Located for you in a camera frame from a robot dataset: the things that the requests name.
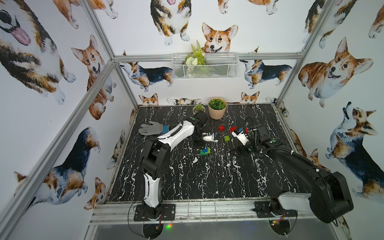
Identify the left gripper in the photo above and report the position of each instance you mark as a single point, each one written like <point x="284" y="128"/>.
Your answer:
<point x="199" y="133"/>

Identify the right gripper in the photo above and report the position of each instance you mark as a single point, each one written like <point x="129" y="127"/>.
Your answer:
<point x="241" y="142"/>

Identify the dark green lego brick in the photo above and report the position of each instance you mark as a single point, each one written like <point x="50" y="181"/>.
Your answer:
<point x="203" y="153"/>

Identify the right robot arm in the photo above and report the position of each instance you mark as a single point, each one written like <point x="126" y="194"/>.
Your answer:
<point x="329" y="197"/>

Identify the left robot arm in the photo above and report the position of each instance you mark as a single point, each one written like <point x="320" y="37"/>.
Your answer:
<point x="156" y="158"/>

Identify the small white plant pot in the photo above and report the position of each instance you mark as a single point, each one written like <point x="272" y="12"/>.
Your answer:
<point x="199" y="108"/>

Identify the large beige plant pot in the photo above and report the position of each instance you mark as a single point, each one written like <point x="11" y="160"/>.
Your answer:
<point x="217" y="108"/>

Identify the grey work glove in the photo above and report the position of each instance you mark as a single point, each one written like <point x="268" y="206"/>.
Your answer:
<point x="153" y="128"/>

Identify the green fern plant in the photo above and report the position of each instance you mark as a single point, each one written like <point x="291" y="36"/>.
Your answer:
<point x="196" y="55"/>

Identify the white wire basket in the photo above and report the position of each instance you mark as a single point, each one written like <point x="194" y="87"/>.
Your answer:
<point x="207" y="66"/>

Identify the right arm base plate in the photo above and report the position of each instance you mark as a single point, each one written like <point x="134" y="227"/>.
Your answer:
<point x="272" y="209"/>

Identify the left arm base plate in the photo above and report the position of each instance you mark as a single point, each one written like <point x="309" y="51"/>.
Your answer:
<point x="165" y="212"/>

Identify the aluminium front rail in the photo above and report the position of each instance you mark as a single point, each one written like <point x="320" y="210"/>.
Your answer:
<point x="193" y="211"/>

